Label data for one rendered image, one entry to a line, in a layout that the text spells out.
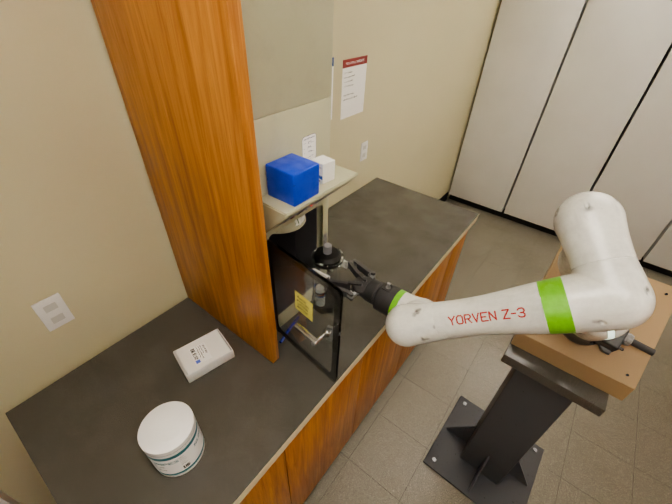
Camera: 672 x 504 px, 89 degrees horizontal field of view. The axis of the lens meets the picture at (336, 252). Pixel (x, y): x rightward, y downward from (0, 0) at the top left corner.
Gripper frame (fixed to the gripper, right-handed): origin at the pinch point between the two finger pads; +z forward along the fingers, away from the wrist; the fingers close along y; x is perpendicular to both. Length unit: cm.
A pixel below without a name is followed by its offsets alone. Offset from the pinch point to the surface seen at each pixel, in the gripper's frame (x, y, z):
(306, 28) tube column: -66, -4, 11
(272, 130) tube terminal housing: -45.6, 9.7, 11.0
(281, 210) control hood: -29.3, 17.2, 2.0
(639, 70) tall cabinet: -30, -293, -60
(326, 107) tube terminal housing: -46.7, -11.9, 11.1
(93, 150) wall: -37, 37, 54
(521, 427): 68, -34, -78
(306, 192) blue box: -31.8, 9.4, 0.4
